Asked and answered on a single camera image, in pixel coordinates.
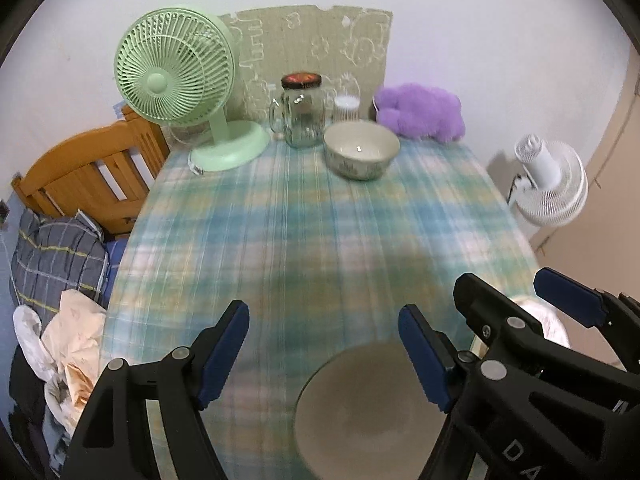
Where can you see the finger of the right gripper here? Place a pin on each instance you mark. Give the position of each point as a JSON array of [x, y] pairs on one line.
[[615, 317], [536, 410]]

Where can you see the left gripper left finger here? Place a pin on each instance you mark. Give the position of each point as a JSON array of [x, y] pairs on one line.
[[113, 438]]

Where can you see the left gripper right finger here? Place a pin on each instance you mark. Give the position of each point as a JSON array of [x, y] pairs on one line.
[[442, 376]]

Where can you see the cream plate underneath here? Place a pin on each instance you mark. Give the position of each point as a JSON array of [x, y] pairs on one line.
[[547, 316]]

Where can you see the plain cream bowl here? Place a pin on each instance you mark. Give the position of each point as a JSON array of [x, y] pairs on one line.
[[363, 415]]

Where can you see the floral bowl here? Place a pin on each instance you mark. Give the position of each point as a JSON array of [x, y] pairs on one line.
[[359, 150]]

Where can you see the crumpled white cloth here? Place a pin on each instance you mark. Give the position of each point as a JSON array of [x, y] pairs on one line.
[[64, 354]]

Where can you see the white clip fan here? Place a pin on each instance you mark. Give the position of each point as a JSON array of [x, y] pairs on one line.
[[553, 188]]

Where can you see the plaid tablecloth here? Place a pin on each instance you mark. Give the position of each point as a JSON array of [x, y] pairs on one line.
[[323, 263]]

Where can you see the blue plaid pillow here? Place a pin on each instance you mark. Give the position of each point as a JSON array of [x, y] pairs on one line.
[[55, 254]]

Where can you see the purple plush toy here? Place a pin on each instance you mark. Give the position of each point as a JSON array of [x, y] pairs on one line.
[[417, 112]]

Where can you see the wooden bed headboard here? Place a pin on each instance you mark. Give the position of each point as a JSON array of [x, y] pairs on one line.
[[105, 172]]

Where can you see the cotton swab container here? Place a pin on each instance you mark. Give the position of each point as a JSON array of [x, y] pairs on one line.
[[346, 108]]

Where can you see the glass mason jar mug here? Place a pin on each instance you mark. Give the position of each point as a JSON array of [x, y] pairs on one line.
[[298, 115]]

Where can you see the green desk fan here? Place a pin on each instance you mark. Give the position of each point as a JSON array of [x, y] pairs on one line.
[[177, 67]]

